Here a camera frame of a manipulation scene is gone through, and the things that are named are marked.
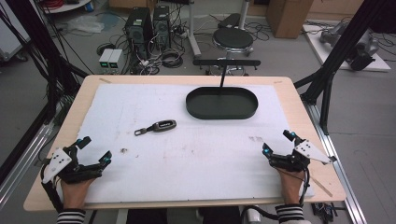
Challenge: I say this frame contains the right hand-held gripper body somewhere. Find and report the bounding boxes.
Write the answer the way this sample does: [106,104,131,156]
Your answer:
[269,139,338,174]

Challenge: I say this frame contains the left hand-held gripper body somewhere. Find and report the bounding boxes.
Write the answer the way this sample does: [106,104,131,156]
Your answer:
[41,145,105,185]

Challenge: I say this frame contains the person's left hand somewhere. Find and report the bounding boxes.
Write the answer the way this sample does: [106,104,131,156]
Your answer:
[60,176,96,211]

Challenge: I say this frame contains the person's right hand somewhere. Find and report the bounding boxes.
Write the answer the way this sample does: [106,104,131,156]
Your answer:
[276,167,308,207]

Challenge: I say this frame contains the thin wooden stick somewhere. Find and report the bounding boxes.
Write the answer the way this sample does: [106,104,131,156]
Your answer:
[310,176,333,198]

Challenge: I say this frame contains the black oval tray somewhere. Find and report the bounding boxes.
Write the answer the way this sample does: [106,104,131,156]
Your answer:
[185,86,260,121]

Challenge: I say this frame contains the dark car key fob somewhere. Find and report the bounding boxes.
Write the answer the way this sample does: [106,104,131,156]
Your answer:
[134,119,177,137]

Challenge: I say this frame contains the white foam mat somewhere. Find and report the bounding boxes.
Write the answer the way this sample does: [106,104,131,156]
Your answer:
[75,82,316,203]

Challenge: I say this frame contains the white power supply box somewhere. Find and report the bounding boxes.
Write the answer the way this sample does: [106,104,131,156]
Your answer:
[98,48,114,75]
[107,49,124,75]

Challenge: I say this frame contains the black T-shaped stand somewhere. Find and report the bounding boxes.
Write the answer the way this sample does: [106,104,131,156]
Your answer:
[192,58,262,89]

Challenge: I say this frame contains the person's dark legs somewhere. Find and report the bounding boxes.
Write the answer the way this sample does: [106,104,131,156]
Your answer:
[125,206,243,224]

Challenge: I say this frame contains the white board with grey equipment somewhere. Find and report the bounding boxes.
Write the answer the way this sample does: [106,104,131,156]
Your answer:
[302,21,392,73]

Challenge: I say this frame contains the black round stool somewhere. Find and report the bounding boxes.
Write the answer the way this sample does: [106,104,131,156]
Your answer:
[212,26,255,59]

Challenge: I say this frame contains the brown cardboard box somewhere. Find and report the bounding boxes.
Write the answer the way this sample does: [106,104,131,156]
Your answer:
[265,0,315,39]

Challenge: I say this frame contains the clear plastic bag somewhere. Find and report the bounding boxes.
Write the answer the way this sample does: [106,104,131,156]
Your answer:
[64,14,106,35]

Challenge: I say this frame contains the large black computer tower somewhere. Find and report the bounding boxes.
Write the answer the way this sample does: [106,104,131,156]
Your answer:
[124,7,154,61]

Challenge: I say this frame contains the slim black computer tower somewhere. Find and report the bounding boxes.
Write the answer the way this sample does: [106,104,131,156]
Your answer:
[152,5,172,51]

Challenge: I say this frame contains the white table leg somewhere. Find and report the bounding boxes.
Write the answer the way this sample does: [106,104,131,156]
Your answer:
[186,0,203,60]

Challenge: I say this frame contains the aluminium rail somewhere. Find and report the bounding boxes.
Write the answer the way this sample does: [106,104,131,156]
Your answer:
[304,101,368,224]
[0,122,55,208]

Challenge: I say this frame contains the left hand-held gripper black cable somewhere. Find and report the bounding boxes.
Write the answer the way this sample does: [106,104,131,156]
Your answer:
[40,167,65,213]

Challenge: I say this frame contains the hand-held gripper black cable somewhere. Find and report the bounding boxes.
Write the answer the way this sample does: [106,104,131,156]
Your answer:
[240,167,311,224]
[40,167,65,213]

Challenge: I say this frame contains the right hand-held gripper black cable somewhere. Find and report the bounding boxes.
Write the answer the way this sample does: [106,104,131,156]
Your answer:
[240,167,311,224]

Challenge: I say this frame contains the black metal frame strut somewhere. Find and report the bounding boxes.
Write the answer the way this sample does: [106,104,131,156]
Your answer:
[0,0,90,185]
[293,0,396,136]

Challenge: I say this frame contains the tangle of floor cables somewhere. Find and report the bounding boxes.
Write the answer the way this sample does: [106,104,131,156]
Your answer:
[96,21,188,77]

